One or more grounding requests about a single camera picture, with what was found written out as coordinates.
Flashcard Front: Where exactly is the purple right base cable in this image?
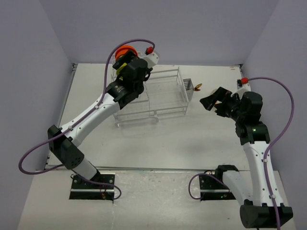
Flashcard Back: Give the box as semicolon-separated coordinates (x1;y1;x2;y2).
188;173;225;201

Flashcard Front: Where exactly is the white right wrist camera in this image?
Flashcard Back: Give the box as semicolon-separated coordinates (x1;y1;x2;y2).
236;77;251;99

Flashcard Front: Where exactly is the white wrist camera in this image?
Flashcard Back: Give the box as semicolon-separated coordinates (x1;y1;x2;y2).
141;46;159;69
236;77;251;99

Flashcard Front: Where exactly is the white wire dish rack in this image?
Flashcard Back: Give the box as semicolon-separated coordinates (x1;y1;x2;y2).
114;65;189;127

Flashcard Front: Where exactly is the lime green bowl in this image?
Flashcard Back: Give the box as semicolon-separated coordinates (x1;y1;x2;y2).
116;63;127;76

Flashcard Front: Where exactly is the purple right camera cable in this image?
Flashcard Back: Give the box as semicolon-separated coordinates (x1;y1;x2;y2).
241;76;295;230

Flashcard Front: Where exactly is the orange bowl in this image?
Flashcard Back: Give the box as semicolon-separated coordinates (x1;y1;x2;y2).
115;48;138;61

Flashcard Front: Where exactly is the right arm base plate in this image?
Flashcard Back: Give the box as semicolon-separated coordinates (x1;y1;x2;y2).
199;175;235;201

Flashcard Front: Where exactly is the red bowl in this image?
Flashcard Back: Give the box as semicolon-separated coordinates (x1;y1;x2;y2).
115;45;137;56

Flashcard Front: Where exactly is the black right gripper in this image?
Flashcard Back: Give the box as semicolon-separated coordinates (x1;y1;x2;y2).
201;86;245;122

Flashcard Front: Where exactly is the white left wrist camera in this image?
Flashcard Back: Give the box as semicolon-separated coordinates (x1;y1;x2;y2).
141;46;159;69

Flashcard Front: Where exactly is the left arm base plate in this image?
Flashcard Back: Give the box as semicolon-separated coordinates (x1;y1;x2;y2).
69;174;115;200

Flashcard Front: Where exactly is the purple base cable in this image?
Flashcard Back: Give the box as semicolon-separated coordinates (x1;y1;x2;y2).
71;173;122;200
188;173;225;201

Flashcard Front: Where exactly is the purple camera cable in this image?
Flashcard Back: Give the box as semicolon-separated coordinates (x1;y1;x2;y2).
18;38;156;174
241;76;295;230

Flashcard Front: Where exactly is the gold utensil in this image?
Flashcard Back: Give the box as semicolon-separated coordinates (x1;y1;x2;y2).
193;83;202;92

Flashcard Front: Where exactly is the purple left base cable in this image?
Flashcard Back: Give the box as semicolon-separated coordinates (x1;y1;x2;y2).
71;173;122;200

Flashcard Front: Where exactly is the grey cutlery holder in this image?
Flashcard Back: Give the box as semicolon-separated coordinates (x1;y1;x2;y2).
183;79;194;102

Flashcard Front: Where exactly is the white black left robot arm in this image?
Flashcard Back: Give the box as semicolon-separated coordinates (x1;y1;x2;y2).
47;50;159;188

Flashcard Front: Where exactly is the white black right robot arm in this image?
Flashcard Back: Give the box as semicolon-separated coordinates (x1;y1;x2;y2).
200;87;293;230

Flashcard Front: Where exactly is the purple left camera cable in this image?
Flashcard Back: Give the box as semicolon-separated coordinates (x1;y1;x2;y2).
18;38;156;174

